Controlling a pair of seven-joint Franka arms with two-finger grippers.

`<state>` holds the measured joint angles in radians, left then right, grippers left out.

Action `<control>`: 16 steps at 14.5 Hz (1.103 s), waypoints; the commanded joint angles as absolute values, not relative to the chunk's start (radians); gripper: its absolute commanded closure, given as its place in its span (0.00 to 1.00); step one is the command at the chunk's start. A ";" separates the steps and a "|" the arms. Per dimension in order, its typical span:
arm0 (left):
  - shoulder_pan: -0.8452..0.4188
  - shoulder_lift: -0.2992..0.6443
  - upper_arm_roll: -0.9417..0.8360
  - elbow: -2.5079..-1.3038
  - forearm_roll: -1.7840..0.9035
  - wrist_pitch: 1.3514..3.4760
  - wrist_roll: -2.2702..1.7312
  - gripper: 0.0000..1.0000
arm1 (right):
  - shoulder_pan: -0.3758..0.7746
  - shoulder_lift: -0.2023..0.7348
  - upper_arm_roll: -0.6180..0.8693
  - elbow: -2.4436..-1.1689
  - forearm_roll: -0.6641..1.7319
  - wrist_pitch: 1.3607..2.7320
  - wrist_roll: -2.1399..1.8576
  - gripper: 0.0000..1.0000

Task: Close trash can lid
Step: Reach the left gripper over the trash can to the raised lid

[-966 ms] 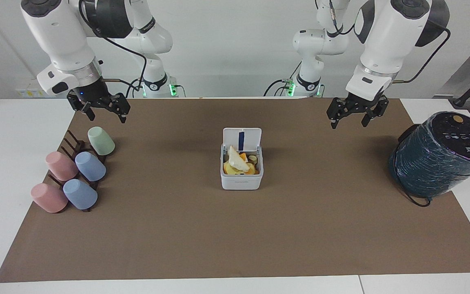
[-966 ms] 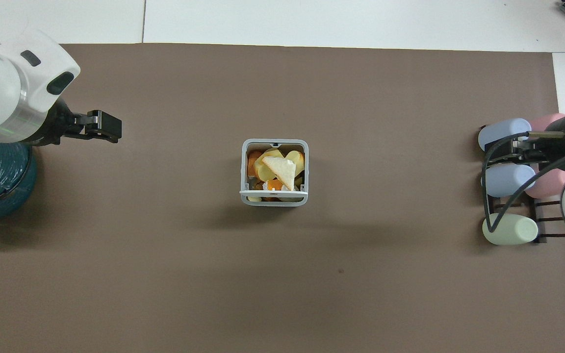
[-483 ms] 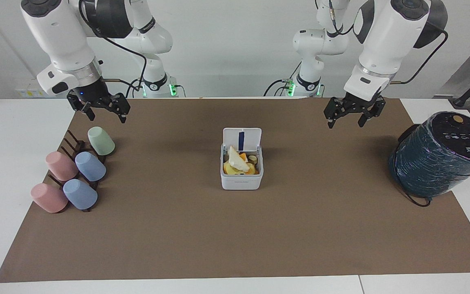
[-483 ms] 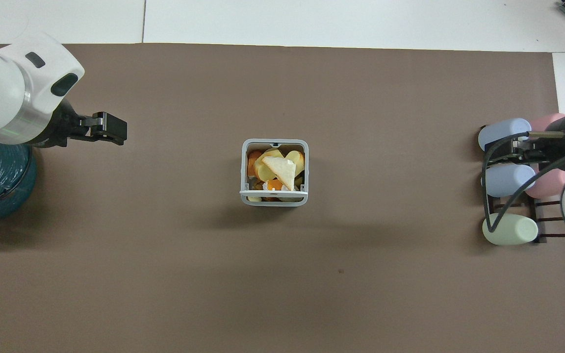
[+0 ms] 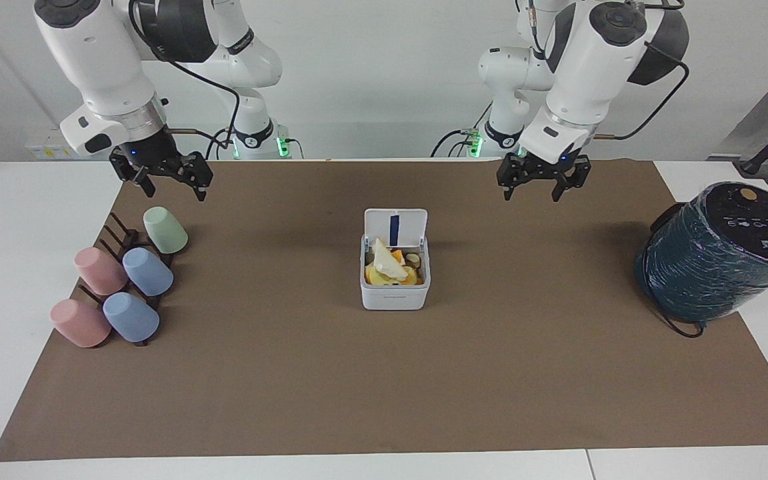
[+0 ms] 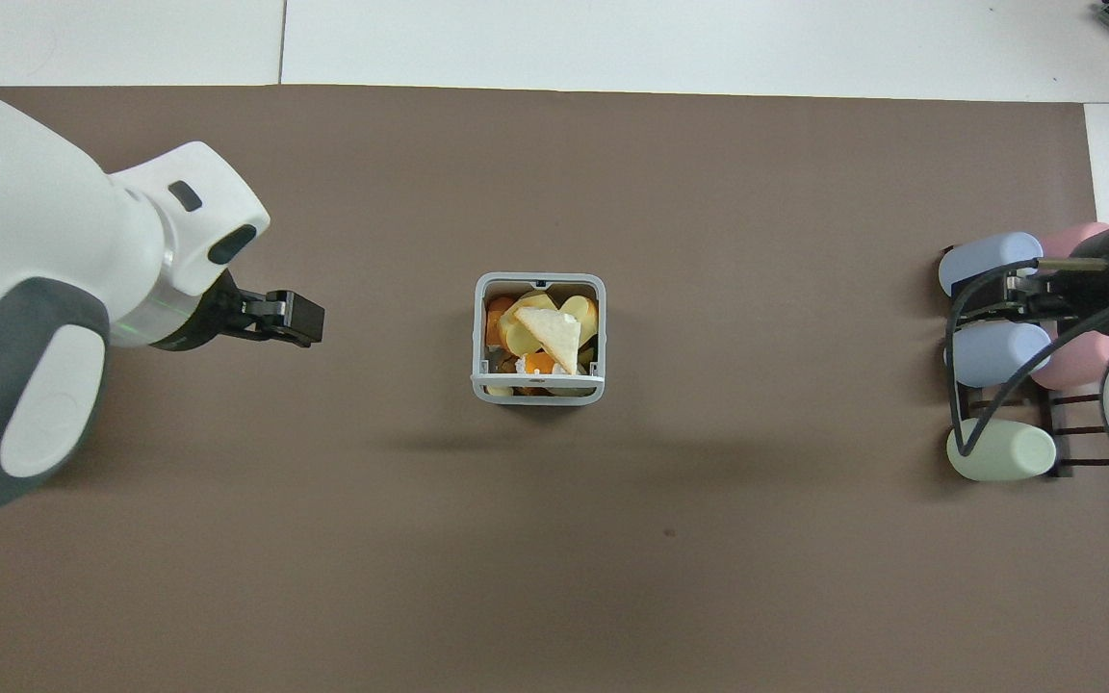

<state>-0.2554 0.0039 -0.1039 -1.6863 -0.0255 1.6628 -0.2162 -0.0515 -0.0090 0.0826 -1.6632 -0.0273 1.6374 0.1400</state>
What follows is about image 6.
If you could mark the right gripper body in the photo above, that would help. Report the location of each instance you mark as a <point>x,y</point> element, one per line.
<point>1098,262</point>

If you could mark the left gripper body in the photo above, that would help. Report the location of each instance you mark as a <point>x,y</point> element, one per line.
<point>203,318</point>

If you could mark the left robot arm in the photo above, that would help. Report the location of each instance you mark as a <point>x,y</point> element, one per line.
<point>25,241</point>

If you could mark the pink cylinder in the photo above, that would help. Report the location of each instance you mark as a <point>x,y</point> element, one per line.
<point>1067,239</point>
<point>1084,358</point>

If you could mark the light blue cylinder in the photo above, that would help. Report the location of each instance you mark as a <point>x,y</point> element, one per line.
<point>997,354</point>
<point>988,258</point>

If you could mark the dark brown rack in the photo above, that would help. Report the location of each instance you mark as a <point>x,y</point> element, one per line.
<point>1055,419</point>

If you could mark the pale green cylinder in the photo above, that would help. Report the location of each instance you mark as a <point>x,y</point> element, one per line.
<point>1007,450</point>

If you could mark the grey square basket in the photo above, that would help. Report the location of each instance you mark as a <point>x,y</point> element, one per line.
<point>479,385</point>

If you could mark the orange food piece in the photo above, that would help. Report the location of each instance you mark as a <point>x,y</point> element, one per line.
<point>537,364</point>
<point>495,322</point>

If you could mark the yellow food piece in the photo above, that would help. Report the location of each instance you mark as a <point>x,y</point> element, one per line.
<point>585,316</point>
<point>519,335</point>

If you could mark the triangular white bread slice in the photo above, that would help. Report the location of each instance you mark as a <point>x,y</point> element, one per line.
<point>556,332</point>

